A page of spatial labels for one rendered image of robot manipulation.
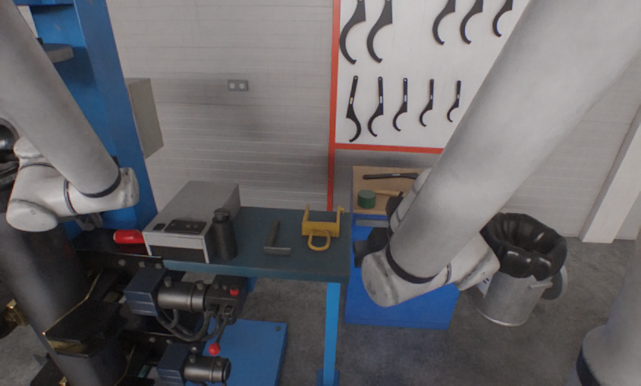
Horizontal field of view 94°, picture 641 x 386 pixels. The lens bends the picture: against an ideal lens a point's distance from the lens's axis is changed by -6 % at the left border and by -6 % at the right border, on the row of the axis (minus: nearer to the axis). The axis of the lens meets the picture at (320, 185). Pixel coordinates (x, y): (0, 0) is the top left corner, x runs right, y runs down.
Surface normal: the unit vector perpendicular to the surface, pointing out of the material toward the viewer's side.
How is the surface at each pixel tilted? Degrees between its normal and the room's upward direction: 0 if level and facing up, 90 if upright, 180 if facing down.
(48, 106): 117
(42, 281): 90
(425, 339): 0
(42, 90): 111
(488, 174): 103
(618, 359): 78
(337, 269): 0
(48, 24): 90
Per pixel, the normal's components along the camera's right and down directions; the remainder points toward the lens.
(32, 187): 0.16, -0.60
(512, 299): -0.41, 0.47
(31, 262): 0.67, 0.36
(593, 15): -0.62, 0.51
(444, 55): -0.08, 0.48
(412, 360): 0.02, -0.88
